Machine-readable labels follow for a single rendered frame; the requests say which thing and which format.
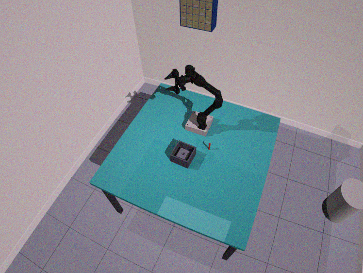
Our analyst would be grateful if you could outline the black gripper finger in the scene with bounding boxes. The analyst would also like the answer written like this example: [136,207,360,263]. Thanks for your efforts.
[165,71,175,80]
[165,86,176,93]

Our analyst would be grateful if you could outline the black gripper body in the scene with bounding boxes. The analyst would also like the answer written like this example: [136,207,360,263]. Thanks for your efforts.
[172,69,187,94]

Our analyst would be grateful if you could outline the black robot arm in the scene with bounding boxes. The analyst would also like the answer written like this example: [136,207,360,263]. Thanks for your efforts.
[179,65,223,130]

